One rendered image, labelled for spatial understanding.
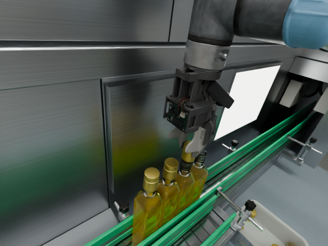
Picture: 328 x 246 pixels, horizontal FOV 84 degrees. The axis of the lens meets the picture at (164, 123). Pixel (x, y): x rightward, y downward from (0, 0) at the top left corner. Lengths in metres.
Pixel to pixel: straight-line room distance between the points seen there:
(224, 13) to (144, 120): 0.30
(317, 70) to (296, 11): 1.06
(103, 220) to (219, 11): 0.63
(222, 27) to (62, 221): 0.60
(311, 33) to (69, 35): 0.35
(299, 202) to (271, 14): 1.00
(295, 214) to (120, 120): 0.91
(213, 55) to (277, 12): 0.10
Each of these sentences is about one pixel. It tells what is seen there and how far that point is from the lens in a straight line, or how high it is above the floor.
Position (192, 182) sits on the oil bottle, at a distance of 0.53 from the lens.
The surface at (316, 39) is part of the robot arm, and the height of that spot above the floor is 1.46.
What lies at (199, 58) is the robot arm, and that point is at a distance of 0.32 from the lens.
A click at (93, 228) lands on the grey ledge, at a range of 0.67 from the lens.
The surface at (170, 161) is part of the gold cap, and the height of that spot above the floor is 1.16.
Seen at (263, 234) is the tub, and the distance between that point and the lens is 0.92.
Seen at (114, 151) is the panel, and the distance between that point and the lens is 0.48.
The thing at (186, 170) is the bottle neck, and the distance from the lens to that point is 0.50.
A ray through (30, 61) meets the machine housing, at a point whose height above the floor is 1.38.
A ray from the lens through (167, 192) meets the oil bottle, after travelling 0.48.
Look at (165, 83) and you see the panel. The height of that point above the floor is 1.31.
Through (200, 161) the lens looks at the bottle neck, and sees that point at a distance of 0.53.
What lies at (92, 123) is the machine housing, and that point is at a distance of 0.45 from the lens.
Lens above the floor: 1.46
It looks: 32 degrees down
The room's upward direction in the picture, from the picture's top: 8 degrees clockwise
